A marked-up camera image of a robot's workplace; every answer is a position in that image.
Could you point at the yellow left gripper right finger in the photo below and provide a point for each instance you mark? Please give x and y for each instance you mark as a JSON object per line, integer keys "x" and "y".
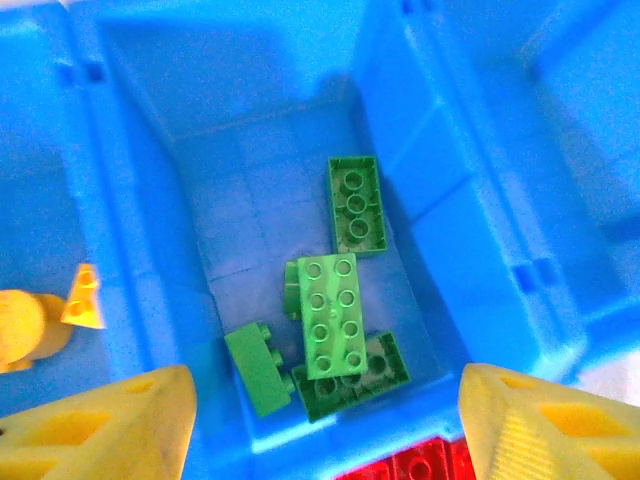
{"x": 540, "y": 430}

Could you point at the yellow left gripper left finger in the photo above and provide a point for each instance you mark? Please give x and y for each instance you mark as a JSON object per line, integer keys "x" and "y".
{"x": 100, "y": 430}

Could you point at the small green lego brick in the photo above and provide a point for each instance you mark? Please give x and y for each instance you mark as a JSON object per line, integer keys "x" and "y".
{"x": 291, "y": 290}

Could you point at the red lego brick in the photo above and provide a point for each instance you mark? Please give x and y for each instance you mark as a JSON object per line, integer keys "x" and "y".
{"x": 420, "y": 462}

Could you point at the green lego plate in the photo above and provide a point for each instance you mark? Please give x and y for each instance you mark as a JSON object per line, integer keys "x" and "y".
{"x": 332, "y": 315}

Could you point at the yellow wedge lego piece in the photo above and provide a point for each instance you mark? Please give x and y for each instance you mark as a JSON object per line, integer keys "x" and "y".
{"x": 82, "y": 305}

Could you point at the yellow round lego piece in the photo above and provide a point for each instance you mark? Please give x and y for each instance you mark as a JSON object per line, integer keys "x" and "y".
{"x": 25, "y": 330}

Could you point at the blue three-compartment plastic bin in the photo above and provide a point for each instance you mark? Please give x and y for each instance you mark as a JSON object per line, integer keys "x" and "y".
{"x": 250, "y": 150}

